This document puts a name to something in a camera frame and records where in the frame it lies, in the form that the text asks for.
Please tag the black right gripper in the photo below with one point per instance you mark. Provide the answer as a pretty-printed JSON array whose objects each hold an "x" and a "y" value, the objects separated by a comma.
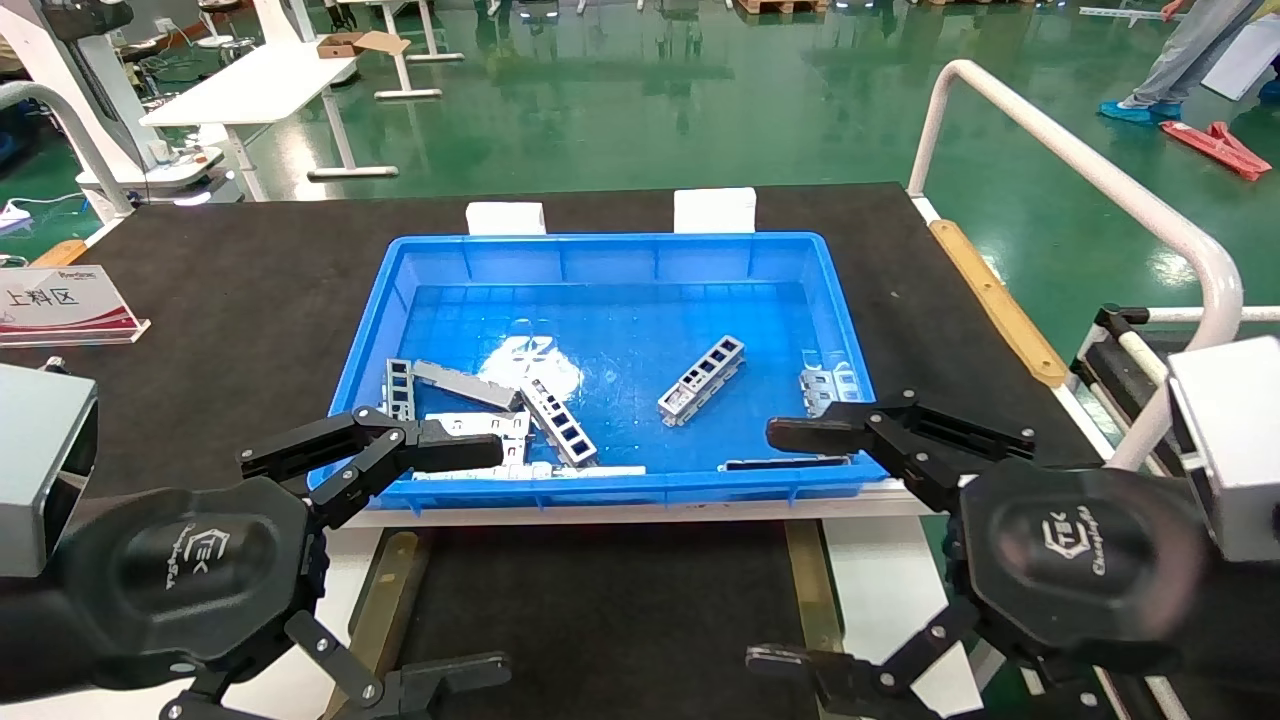
[{"x": 1080, "y": 560}]

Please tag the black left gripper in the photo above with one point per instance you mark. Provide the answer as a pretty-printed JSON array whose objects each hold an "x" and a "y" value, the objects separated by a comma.
[{"x": 180, "y": 580}]

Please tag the silver windowed metal bracket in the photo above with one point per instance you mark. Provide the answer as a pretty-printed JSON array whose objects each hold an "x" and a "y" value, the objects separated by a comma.
[{"x": 700, "y": 382}]

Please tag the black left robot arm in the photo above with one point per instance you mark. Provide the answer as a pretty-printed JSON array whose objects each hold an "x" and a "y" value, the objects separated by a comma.
[{"x": 25, "y": 640}]

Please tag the black container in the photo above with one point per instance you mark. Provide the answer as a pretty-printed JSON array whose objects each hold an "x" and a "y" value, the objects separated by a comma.
[{"x": 600, "y": 600}]

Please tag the brass coloured strip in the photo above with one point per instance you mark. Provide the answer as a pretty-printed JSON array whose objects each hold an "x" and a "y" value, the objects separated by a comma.
[
  {"x": 812, "y": 580},
  {"x": 395, "y": 590}
]

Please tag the long wooden edge strip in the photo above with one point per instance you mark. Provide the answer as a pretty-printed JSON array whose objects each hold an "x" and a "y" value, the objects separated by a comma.
[{"x": 995, "y": 300}]

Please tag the large black table mat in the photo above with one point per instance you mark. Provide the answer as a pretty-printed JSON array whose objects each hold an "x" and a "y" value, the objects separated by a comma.
[{"x": 250, "y": 300}]

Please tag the blue plastic bin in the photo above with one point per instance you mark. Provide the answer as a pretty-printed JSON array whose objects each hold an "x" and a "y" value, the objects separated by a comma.
[{"x": 640, "y": 330}]

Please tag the white foam block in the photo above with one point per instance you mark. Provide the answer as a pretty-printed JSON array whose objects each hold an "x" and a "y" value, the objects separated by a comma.
[
  {"x": 505, "y": 218},
  {"x": 714, "y": 210}
]

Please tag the white horizontal pipe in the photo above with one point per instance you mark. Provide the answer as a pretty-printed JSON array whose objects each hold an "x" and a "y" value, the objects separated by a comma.
[{"x": 1210, "y": 314}]

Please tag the acrylic sign with red print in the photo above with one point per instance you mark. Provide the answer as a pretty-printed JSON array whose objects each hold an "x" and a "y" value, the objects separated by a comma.
[{"x": 60, "y": 305}]

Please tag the white curved handrail pipe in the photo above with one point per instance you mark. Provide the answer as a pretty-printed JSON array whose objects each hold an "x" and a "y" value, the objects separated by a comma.
[{"x": 1060, "y": 140}]

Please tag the short wooden edge strip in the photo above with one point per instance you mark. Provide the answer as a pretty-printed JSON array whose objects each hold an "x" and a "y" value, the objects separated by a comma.
[{"x": 60, "y": 253}]

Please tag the white table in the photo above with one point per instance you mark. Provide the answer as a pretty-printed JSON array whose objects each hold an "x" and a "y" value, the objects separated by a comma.
[{"x": 260, "y": 85}]

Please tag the open cardboard box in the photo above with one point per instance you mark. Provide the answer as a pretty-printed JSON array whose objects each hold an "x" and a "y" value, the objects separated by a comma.
[{"x": 345, "y": 45}]

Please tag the red object on floor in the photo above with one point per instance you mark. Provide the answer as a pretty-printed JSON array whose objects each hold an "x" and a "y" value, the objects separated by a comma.
[{"x": 1215, "y": 148}]

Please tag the white power adapter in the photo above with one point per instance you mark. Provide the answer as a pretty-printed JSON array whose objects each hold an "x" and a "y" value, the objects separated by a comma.
[{"x": 10, "y": 214}]

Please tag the wooden pallet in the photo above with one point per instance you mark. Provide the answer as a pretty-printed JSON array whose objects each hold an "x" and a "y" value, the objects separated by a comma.
[{"x": 780, "y": 5}]

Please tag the person with blue shoe covers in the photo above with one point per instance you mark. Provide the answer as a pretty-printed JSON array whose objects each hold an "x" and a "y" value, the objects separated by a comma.
[{"x": 1190, "y": 50}]

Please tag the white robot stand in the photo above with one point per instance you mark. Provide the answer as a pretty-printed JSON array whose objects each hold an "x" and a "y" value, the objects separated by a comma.
[{"x": 70, "y": 80}]

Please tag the white metal bar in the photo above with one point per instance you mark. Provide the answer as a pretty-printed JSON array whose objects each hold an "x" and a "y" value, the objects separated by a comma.
[{"x": 1130, "y": 13}]

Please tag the white board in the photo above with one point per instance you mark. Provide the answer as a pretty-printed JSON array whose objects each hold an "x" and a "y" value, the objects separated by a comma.
[{"x": 1245, "y": 60}]

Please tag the white tabbed metal bracket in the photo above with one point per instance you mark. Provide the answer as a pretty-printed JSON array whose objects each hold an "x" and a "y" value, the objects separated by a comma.
[
  {"x": 515, "y": 452},
  {"x": 480, "y": 425}
]

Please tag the dark thin metal bracket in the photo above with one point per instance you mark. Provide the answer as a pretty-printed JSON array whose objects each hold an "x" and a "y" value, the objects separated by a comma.
[{"x": 780, "y": 464}]

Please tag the grey windowed metal bracket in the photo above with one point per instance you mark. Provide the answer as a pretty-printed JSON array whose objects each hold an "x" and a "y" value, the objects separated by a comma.
[{"x": 400, "y": 385}]

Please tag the flat grey metal bracket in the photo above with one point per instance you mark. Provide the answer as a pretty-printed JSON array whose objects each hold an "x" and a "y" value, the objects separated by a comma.
[{"x": 465, "y": 385}]

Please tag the long thin white bracket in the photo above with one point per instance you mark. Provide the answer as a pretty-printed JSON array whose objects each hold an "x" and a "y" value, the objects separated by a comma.
[{"x": 580, "y": 471}]

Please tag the grey tabbed metal bracket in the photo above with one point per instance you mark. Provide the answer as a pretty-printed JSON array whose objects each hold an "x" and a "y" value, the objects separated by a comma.
[{"x": 830, "y": 385}]

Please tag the silver bracket with dark windows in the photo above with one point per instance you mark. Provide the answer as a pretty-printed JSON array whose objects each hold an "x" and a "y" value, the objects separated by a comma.
[{"x": 560, "y": 425}]

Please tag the black metal cart frame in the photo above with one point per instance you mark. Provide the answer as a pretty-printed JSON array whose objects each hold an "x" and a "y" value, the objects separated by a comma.
[{"x": 1100, "y": 350}]

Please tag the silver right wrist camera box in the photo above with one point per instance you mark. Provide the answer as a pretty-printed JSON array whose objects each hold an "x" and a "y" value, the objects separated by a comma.
[{"x": 1230, "y": 450}]

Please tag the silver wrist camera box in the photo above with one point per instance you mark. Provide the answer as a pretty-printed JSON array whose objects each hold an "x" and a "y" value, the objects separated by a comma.
[
  {"x": 40, "y": 460},
  {"x": 1230, "y": 450}
]

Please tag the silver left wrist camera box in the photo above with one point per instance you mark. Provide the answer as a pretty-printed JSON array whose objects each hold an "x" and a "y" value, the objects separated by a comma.
[{"x": 40, "y": 460}]

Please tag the white table leg frame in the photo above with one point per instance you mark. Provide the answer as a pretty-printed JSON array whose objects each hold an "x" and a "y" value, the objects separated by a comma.
[{"x": 408, "y": 93}]

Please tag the grey curved rail pipe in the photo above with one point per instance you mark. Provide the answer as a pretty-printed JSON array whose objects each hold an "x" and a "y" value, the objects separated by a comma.
[{"x": 100, "y": 175}]

